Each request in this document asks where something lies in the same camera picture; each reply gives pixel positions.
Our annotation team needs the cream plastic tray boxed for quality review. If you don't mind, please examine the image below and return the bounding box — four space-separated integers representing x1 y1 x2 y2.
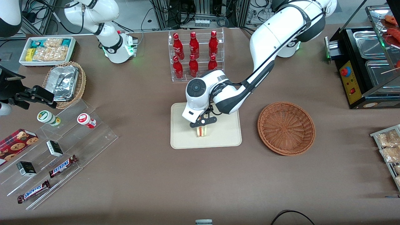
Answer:
170 102 243 149

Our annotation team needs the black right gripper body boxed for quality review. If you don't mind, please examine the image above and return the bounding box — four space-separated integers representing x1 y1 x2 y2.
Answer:
0 65 37 110

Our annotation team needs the black loop cable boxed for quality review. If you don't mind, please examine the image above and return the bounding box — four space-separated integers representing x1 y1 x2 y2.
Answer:
270 210 316 225

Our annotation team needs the red lid snack cup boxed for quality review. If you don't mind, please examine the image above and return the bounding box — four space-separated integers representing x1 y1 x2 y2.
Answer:
77 113 97 129

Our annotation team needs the snickers chocolate bar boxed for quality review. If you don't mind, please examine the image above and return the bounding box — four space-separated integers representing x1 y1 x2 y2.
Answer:
17 180 51 204
48 155 78 178

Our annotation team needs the clear acrylic stepped shelf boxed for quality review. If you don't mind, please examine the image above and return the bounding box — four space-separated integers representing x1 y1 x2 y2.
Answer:
0 98 119 210

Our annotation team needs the white rectangular snack bin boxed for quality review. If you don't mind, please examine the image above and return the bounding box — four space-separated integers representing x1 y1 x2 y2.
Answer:
19 36 77 67

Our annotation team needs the black hot food display case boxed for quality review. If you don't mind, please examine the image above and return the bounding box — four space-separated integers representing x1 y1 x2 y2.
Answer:
324 5 400 110

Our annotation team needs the clear bag of crackers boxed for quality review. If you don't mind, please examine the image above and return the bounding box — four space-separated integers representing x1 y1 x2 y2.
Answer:
44 37 64 48
50 45 68 61
32 47 52 62

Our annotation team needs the red sausage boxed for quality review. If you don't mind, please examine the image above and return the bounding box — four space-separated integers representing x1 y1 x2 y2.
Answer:
385 28 400 47

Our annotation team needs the orange fried food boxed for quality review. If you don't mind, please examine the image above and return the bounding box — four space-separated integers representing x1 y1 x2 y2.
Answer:
384 14 400 26

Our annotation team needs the light wicker basket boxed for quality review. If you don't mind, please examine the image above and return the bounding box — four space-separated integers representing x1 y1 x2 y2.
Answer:
42 61 87 110

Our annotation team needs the brown round wicker basket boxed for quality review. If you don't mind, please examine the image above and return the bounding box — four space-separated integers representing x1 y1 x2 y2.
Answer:
257 102 316 156

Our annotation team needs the clear acrylic bottle rack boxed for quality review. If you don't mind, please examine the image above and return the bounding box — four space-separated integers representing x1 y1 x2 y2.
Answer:
168 27 225 82

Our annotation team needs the small black carton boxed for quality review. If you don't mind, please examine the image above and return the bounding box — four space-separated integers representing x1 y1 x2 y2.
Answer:
16 161 37 177
46 140 64 157

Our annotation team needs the aluminium foil container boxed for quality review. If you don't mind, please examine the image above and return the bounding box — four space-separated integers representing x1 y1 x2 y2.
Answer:
50 66 78 101

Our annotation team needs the red cookie box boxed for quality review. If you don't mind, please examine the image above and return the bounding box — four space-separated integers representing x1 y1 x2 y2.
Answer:
0 128 39 166

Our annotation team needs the green lid snack cup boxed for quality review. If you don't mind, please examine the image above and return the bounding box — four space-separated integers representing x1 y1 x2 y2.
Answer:
37 110 62 127

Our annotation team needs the grey wire rack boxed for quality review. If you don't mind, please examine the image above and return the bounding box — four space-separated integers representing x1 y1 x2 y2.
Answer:
370 124 400 191

